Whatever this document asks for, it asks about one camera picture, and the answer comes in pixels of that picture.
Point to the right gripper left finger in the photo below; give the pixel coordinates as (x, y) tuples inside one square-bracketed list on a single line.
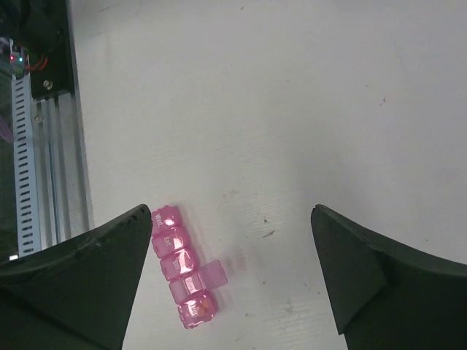
[(77, 294)]

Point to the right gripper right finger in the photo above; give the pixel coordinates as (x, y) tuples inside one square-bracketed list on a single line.
[(385, 294)]

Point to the pink weekly pill organizer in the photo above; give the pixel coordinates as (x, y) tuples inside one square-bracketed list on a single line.
[(190, 283)]

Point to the white slotted cable duct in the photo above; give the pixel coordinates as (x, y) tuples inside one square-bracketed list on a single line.
[(26, 192)]

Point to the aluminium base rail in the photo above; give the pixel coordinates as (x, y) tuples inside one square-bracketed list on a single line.
[(65, 208)]

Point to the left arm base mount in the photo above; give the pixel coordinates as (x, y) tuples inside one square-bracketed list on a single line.
[(36, 43)]

